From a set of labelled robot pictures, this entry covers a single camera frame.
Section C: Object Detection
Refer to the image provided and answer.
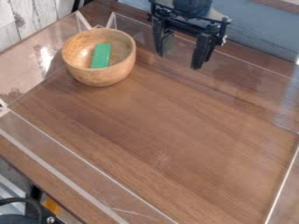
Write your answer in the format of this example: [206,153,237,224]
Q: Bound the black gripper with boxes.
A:
[148,0,230,70]

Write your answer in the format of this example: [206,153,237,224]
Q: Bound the green rectangular block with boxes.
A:
[89,43,112,68]

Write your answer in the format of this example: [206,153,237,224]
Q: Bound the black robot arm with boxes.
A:
[148,0,230,70]

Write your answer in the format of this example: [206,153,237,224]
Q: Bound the brown wooden bowl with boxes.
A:
[61,28,136,87]

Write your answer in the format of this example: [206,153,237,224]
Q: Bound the yellow label sticker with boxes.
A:
[42,198,59,215]

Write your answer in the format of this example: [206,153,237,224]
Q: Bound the clear acrylic barrier wall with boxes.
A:
[0,11,299,224]

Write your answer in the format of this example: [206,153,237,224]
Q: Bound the black metal mount with screw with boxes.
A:
[23,185,66,224]

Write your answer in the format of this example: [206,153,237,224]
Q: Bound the black cable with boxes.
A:
[0,197,42,218]

